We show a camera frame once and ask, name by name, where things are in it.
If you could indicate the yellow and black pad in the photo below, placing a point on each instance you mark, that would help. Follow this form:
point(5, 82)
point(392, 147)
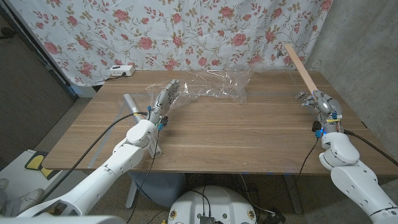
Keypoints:
point(35, 161)

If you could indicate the wooden stick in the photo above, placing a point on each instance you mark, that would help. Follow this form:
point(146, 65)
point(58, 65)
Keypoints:
point(300, 67)

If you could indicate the transparent cling film sheet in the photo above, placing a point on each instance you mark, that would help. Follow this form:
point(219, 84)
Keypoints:
point(217, 84)

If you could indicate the white shoe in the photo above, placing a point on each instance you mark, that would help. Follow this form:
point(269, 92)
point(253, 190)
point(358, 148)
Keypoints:
point(31, 199)
point(3, 184)

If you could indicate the grey table leg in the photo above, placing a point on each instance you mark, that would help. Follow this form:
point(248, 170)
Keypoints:
point(293, 193)

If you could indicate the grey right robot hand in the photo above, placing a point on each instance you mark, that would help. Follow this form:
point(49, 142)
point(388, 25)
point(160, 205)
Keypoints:
point(325, 107)

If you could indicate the white power strip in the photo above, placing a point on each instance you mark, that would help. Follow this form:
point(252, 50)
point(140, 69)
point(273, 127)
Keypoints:
point(122, 70)

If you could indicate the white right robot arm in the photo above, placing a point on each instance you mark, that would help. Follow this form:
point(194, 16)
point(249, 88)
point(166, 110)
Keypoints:
point(351, 180)

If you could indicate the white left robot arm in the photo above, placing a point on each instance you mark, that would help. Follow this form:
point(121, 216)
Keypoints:
point(102, 180)

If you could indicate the cling film roll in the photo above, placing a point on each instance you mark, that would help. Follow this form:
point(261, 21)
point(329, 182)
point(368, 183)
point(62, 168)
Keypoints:
point(130, 102)

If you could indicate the black power adapter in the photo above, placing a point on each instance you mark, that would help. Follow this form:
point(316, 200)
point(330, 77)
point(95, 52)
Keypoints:
point(275, 217)

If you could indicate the grey trouser leg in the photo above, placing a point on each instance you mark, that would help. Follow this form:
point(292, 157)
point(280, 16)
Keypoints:
point(9, 207)

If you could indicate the white floor platform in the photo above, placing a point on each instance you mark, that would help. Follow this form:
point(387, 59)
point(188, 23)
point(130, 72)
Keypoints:
point(18, 177)

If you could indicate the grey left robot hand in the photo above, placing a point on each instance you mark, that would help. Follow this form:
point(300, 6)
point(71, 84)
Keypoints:
point(164, 99)

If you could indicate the floral print curtain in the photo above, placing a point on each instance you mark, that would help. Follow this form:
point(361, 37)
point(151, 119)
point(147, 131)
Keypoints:
point(186, 31)

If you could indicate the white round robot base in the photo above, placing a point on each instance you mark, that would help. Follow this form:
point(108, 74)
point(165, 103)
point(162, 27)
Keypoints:
point(214, 205)

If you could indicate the blue-grey chair seat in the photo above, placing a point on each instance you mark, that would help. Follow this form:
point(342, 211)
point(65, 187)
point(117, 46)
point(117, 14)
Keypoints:
point(161, 186)

